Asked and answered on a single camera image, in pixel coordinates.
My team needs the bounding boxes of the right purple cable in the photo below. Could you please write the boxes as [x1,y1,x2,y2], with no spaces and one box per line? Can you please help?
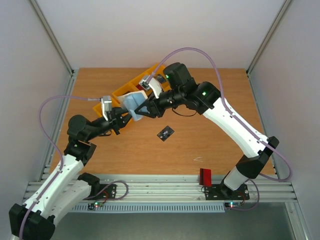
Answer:
[147,47,293,212]

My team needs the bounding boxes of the right small circuit board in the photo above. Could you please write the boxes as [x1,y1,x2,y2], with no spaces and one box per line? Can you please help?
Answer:
[224,201,242,209]

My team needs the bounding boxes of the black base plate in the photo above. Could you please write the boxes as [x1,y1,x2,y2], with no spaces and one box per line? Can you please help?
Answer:
[201,184,250,201]
[84,184,117,201]

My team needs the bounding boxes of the left small circuit board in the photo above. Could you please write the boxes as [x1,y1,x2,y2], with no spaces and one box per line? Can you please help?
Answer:
[87,202,104,211]

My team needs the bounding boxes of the red card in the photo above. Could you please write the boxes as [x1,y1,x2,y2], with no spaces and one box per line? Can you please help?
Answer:
[199,168,212,187]

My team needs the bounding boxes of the aluminium front rail frame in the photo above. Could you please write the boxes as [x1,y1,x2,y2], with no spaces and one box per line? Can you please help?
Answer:
[22,173,298,203]

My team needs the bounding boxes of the aluminium corner post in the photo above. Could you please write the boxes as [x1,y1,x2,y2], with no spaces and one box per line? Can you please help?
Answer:
[28,0,75,77]
[246,0,294,77]

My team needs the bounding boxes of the left aluminium corner post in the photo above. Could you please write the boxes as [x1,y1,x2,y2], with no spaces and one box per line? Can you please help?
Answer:
[28,0,75,77]

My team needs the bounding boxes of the blue card in bin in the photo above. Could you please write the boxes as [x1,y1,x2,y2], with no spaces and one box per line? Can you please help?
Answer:
[155,74,166,84]

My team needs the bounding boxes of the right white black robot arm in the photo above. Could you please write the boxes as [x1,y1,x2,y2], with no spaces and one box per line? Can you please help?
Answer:
[135,62,279,200]

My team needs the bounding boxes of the right aluminium corner post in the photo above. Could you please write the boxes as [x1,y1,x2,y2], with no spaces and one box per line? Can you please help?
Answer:
[246,0,294,77]

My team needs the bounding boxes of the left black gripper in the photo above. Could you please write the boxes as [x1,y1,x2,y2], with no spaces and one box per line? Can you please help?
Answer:
[86,106,137,141]

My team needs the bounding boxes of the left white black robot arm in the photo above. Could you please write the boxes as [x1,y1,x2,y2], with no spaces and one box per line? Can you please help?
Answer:
[8,107,132,240]

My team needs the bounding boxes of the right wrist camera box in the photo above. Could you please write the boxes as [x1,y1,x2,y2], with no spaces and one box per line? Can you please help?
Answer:
[138,75,163,99]

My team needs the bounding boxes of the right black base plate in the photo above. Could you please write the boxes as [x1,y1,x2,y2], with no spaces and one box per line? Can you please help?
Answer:
[201,184,250,201]

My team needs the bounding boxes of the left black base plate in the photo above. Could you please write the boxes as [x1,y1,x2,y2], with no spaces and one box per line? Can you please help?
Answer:
[84,184,117,201]

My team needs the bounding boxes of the small circuit board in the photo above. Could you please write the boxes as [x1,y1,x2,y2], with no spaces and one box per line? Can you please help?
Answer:
[87,202,104,211]
[224,201,242,209]

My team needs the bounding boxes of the grey slotted cable duct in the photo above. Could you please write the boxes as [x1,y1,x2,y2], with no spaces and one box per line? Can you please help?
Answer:
[71,202,225,214]

